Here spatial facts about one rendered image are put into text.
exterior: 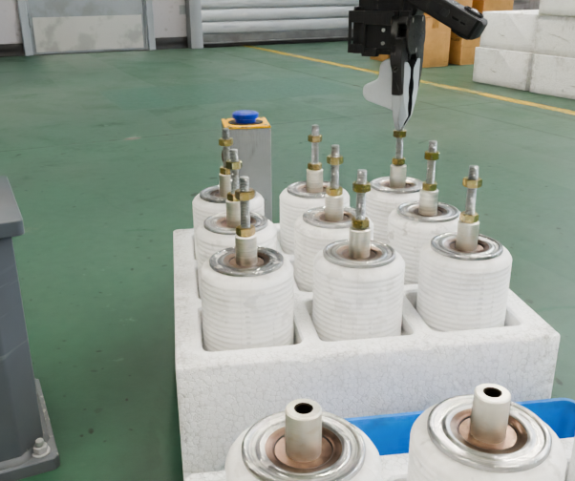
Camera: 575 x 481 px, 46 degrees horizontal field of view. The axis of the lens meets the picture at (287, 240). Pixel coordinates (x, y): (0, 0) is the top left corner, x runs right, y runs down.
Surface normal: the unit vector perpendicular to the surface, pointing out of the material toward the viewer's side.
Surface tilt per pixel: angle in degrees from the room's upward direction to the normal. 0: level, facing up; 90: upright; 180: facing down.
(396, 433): 88
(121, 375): 0
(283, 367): 90
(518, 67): 90
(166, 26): 90
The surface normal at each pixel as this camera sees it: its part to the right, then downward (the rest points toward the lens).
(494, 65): -0.90, 0.16
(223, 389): 0.16, 0.35
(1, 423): 0.44, 0.32
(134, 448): 0.00, -0.93
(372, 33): -0.47, 0.32
